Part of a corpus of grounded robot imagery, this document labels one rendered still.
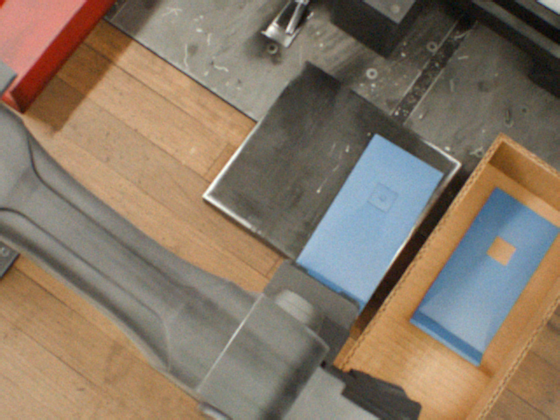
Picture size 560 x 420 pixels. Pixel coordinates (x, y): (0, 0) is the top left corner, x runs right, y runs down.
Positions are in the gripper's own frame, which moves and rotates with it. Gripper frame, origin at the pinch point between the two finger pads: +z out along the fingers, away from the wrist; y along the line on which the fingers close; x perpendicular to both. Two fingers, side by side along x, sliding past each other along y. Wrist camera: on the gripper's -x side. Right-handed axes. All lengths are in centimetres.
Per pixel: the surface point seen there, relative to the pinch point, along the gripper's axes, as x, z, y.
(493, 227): -9.5, 15.1, 10.3
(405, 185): -0.8, 13.2, 9.8
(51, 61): 31.7, 8.9, 3.3
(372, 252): -1.5, 9.9, 3.9
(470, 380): -14.7, 9.2, -0.9
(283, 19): 15.3, 10.5, 17.0
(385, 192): 0.3, 12.4, 8.4
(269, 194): 8.8, 10.1, 3.3
